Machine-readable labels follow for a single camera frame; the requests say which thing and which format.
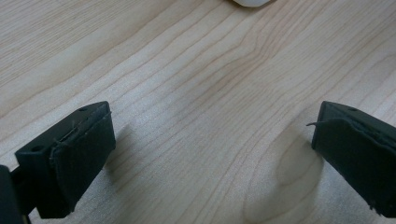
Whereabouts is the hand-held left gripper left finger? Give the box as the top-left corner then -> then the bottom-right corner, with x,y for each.
14,101 -> 117,219

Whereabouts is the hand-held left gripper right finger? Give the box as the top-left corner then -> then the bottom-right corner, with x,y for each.
306,100 -> 396,218

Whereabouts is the white round object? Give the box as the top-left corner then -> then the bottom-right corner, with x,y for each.
232,0 -> 273,8

